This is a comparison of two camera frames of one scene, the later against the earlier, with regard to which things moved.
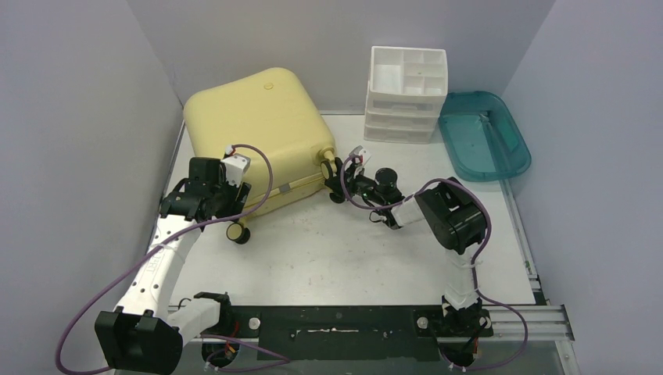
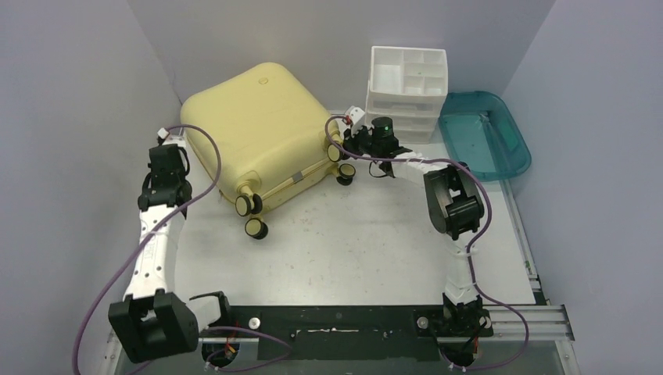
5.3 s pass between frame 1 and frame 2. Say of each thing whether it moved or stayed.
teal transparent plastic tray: stayed
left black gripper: moved
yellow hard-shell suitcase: moved
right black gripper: moved
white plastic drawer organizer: stayed
